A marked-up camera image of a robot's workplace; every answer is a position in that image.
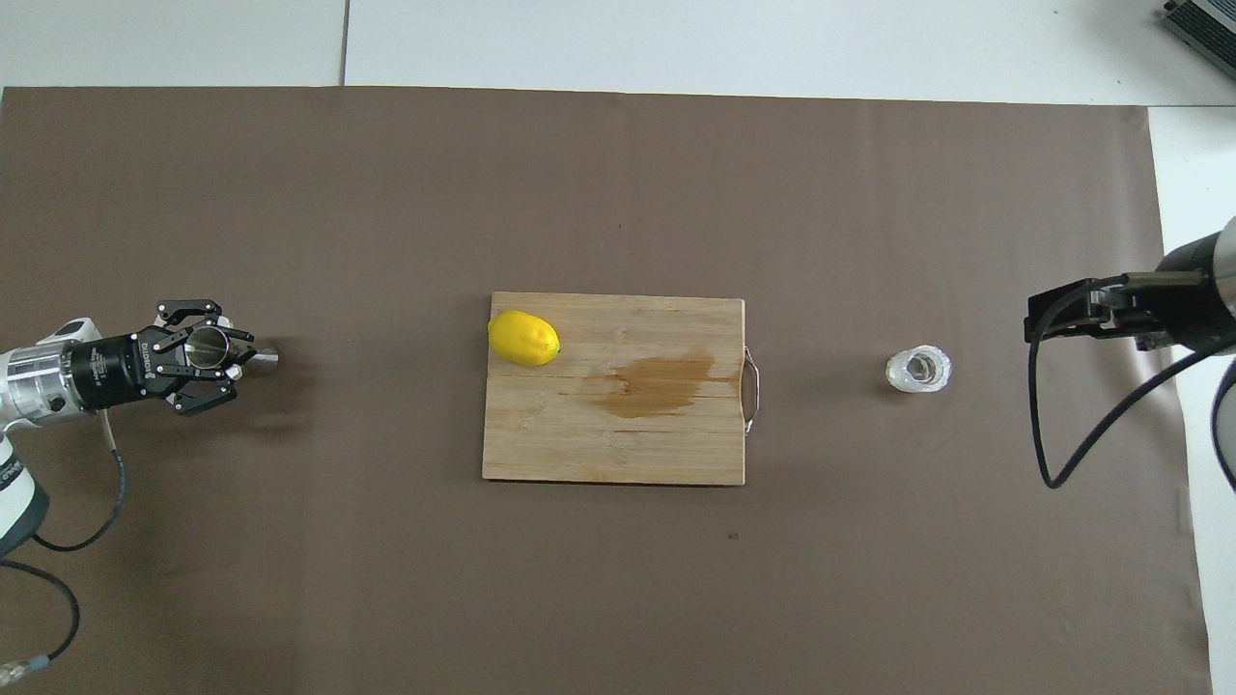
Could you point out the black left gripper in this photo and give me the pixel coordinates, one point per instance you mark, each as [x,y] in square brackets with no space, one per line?
[121,372]

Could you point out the grey ribbed metal device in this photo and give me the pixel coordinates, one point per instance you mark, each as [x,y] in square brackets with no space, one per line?
[1207,21]

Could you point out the brown paper table mat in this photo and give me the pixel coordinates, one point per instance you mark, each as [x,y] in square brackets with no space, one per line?
[386,212]

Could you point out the wooden cutting board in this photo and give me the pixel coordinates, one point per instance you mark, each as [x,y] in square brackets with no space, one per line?
[579,434]

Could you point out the yellow lemon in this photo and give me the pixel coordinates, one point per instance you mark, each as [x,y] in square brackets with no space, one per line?
[523,339]

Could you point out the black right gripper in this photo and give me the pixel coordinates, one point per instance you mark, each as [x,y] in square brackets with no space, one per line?
[1193,309]

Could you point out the steel double jigger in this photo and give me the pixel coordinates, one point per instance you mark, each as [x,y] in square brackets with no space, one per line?
[209,349]

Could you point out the clear crinkled plastic cup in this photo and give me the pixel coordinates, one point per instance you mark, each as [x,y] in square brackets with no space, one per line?
[919,371]

